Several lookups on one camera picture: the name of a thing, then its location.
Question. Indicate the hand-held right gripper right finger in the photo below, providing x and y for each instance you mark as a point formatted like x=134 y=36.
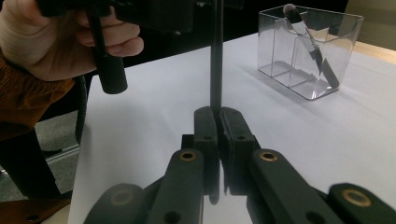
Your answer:
x=238 y=133

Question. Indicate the clear plastic organizer box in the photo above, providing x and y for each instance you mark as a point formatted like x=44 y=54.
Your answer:
x=280 y=46

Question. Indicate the black stand post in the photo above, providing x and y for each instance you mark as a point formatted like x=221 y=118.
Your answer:
x=25 y=161

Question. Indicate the thick black makeup brush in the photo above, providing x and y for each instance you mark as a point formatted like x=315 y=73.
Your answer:
x=330 y=74

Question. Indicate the white table mat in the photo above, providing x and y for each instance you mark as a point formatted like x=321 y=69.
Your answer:
x=311 y=140

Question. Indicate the thin black makeup brush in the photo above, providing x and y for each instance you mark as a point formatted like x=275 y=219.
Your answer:
x=216 y=62

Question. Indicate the wooden table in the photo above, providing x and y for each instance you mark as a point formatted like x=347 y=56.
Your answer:
x=379 y=53

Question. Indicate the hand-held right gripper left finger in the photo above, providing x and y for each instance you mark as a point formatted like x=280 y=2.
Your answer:
x=204 y=130

